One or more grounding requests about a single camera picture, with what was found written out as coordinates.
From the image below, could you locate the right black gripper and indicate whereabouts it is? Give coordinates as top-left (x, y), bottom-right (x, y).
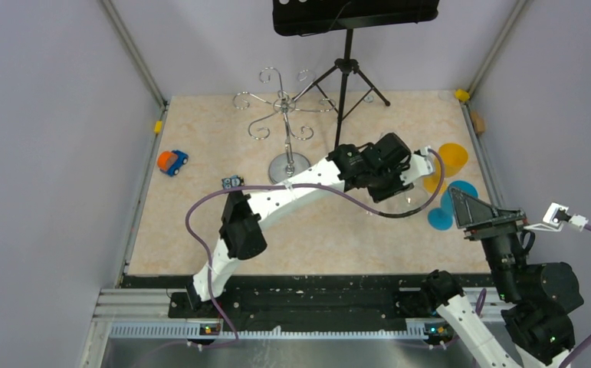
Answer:
top-left (447, 184), bottom-right (528, 300)

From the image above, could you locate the blue wine glass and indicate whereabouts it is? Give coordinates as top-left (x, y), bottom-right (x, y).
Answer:
top-left (427, 180), bottom-right (478, 231)

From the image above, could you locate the clear glass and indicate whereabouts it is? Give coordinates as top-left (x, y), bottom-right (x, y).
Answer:
top-left (402, 186), bottom-right (430, 218)

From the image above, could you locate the orange wine glass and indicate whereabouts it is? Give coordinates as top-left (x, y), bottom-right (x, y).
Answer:
top-left (422, 143), bottom-right (469, 194)

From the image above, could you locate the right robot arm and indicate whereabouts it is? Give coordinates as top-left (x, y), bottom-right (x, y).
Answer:
top-left (419, 187), bottom-right (583, 367)

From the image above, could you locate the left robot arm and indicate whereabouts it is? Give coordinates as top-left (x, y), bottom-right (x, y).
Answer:
top-left (186, 133), bottom-right (445, 317)

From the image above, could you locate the chrome wine glass rack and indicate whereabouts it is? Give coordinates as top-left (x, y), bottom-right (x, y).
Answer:
top-left (232, 67), bottom-right (335, 184)

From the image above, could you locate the yellow corner clamp right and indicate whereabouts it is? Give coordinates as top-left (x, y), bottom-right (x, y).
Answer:
top-left (454, 89), bottom-right (471, 103)

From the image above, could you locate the small blue owl toy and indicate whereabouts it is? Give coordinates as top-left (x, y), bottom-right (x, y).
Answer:
top-left (222, 175), bottom-right (245, 189)

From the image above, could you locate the black music stand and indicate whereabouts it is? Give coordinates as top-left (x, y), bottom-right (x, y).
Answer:
top-left (271, 0), bottom-right (439, 147)

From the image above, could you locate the orange and blue toy car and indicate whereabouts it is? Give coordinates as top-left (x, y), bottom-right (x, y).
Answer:
top-left (156, 149), bottom-right (189, 176)

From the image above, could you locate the yellow clamp left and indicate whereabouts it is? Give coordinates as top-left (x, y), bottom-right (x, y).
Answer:
top-left (153, 120), bottom-right (163, 134)

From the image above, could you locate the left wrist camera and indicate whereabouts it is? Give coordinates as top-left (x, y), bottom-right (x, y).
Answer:
top-left (412, 146), bottom-right (435, 176)

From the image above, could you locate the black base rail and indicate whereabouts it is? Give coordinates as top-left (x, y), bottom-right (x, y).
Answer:
top-left (122, 274), bottom-right (442, 337)

